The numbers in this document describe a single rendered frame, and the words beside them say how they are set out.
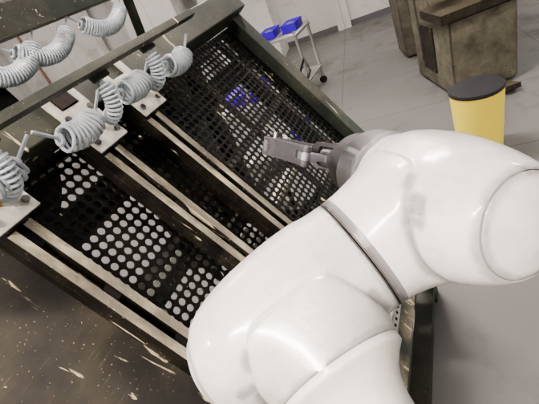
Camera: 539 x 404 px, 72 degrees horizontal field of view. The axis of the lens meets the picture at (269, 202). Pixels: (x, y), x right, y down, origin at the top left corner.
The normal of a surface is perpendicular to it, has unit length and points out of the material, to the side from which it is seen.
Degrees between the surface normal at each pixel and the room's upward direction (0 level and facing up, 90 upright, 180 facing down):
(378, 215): 40
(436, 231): 59
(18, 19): 90
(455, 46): 90
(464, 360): 0
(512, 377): 0
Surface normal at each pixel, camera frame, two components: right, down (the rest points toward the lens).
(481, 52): 0.04, 0.55
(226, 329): -0.39, -0.34
